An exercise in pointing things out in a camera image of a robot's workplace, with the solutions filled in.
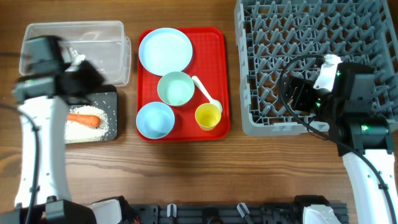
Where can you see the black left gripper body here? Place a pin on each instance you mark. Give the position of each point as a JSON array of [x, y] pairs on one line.
[[84, 81]]

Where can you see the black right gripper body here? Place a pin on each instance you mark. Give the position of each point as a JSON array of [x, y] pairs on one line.
[[292, 93]]

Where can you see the white tissue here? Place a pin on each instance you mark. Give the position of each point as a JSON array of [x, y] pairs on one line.
[[76, 57]]

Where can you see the white rice pile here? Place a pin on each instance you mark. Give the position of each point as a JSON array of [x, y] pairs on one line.
[[75, 132]]

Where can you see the orange carrot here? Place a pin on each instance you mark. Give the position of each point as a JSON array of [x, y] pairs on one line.
[[86, 120]]

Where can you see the yellow plastic cup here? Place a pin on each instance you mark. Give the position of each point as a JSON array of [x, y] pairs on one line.
[[207, 116]]

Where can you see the light blue bowl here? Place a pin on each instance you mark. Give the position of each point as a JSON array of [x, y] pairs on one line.
[[155, 120]]

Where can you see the green bowl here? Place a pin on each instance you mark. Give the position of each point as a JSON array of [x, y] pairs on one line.
[[176, 88]]

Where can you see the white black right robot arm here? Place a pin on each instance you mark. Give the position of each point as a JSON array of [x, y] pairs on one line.
[[342, 97]]

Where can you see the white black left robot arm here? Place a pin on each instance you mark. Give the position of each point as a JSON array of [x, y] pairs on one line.
[[44, 99]]

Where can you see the clear plastic waste bin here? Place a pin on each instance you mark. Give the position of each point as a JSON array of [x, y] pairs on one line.
[[103, 43]]

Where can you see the grey plastic dishwasher rack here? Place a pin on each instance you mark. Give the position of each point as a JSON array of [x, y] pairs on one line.
[[270, 34]]

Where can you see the black waste tray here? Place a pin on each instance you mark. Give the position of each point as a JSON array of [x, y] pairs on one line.
[[106, 99]]

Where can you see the red plastic tray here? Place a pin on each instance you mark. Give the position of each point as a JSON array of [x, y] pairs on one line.
[[209, 65]]

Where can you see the white plastic spoon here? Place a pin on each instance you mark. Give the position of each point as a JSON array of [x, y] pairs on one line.
[[202, 88]]

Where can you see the light blue round plate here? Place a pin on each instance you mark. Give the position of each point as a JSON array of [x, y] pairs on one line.
[[165, 50]]

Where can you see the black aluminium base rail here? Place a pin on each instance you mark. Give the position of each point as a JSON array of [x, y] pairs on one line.
[[303, 209]]

